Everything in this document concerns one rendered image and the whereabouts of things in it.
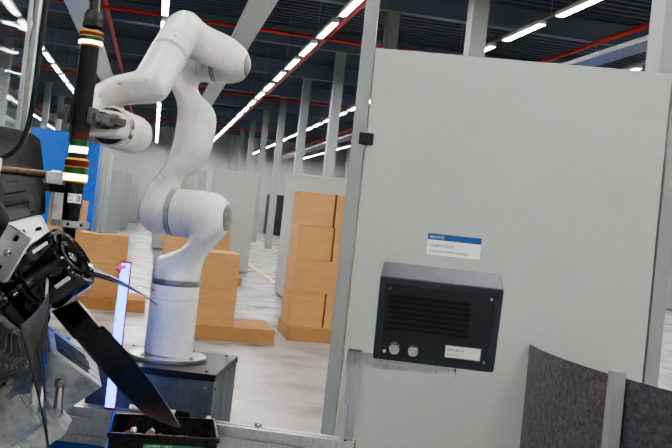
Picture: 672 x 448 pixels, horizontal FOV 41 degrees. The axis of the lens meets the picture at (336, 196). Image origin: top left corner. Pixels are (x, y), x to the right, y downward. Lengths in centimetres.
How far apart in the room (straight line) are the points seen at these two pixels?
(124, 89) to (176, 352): 66
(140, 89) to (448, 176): 165
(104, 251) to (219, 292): 212
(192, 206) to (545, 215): 161
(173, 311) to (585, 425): 143
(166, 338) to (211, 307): 697
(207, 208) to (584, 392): 143
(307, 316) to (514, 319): 647
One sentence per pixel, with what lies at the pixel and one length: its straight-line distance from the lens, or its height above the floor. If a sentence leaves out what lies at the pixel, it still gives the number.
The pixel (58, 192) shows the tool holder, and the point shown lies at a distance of 172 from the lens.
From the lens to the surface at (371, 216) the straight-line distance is 341.
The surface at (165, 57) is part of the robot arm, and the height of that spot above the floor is 166.
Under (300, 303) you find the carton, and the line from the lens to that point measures 975.
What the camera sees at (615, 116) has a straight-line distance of 350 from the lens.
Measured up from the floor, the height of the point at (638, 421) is 84.
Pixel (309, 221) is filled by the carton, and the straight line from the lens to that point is 970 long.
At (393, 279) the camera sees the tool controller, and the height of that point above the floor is 122.
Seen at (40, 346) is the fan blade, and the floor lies 111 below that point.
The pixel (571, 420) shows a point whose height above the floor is 76.
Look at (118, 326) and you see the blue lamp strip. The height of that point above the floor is 105.
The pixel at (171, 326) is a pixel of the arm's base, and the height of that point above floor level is 103.
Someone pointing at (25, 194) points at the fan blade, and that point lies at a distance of 175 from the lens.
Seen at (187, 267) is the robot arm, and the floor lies 118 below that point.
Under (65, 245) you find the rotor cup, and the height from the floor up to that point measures 124.
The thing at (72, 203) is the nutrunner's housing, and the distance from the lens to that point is 172.
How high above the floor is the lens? 134
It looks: 1 degrees up
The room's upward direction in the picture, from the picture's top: 6 degrees clockwise
